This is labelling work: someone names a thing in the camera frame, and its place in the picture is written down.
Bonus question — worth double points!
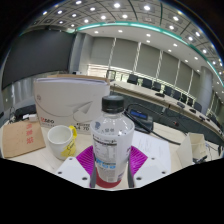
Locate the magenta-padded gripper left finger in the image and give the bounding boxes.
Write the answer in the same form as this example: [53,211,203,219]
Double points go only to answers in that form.
[55,145,98,188]

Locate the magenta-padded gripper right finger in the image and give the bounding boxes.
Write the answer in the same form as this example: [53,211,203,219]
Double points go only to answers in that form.
[127,145,172,188]

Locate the clear black-capped water bottle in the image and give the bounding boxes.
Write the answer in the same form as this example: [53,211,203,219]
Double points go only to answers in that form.
[89,94,136,184]

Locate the white printed paper sheet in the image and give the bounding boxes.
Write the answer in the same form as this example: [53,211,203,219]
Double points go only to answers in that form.
[131,130,173,174]

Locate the white mug with yellow print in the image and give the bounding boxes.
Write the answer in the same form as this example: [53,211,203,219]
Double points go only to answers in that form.
[46,124,78,162]

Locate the small open white box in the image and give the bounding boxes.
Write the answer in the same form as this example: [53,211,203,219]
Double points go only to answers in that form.
[175,132,210,169]

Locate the white copy paper box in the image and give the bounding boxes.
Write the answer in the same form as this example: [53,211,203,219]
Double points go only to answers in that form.
[33,74,111,136]

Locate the long curved conference desk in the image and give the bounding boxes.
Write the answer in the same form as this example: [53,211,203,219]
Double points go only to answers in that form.
[109,79,224,141]

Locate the small white adapter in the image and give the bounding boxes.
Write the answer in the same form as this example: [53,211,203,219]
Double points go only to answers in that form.
[27,113,40,123]

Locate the brown paper envelope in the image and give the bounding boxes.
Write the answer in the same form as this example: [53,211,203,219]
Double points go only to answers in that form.
[1,119,47,159]

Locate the row of black office chairs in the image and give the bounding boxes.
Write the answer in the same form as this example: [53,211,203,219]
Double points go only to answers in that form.
[126,73,224,131]

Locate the black power adapter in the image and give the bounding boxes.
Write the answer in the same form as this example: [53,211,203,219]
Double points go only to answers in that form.
[13,104,38,122]

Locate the single black swivel chair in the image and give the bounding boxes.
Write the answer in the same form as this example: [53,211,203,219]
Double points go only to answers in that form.
[105,69,118,82]

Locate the recessed ceiling lights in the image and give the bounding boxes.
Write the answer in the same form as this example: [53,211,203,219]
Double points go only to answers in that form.
[31,0,224,73]

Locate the black phone cable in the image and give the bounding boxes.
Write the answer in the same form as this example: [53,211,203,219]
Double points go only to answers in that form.
[124,111,182,146]

